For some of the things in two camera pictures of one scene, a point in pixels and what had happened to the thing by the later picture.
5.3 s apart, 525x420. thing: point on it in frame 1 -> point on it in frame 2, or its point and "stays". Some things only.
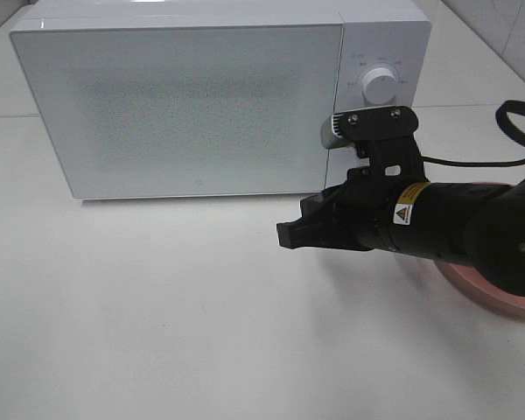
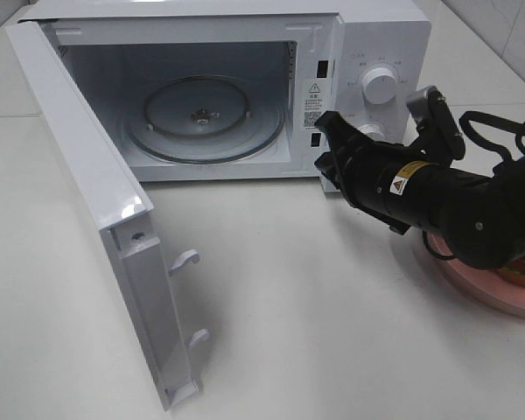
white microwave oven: (147, 99) stays
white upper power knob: (379, 86) stays
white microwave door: (197, 111) -> (122, 208)
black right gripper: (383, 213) -> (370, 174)
